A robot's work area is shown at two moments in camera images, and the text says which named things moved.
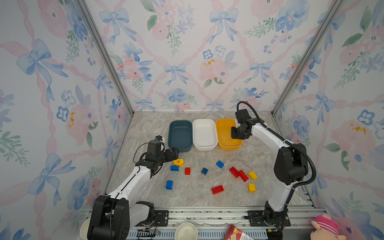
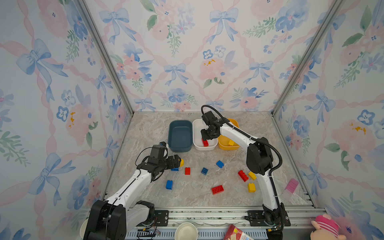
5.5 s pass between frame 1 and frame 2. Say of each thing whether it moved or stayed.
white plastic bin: stayed
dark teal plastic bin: stayed
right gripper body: moved
